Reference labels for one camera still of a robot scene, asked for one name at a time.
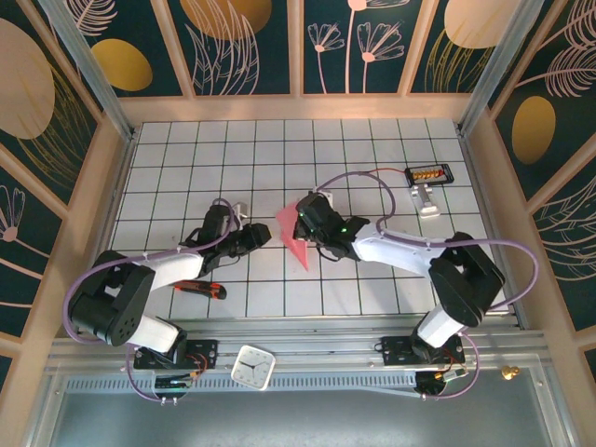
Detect white plastic clip holder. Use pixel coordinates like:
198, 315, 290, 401
408, 183, 441, 219

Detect grey metal shelf plate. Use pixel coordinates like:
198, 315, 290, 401
22, 390, 576, 447

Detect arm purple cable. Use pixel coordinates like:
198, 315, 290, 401
314, 170, 541, 401
67, 197, 246, 404

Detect grey slotted cable duct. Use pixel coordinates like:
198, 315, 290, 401
64, 375, 420, 393

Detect black orange utility knife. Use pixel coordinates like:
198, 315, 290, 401
172, 280, 228, 302

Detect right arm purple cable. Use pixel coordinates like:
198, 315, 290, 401
314, 170, 541, 401

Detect aluminium mounting rail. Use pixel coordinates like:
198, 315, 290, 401
46, 316, 546, 373

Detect aluminium frame post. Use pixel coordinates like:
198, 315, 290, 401
36, 0, 137, 141
457, 0, 546, 136

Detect white square analog clock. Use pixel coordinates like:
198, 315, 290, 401
230, 344, 277, 391

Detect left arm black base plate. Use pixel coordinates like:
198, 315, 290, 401
133, 339, 219, 372

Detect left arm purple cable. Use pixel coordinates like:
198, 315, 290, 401
67, 197, 246, 404

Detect black board yellow connectors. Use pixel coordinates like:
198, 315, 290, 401
403, 163, 455, 183

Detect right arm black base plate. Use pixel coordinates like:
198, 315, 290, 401
381, 335, 466, 367

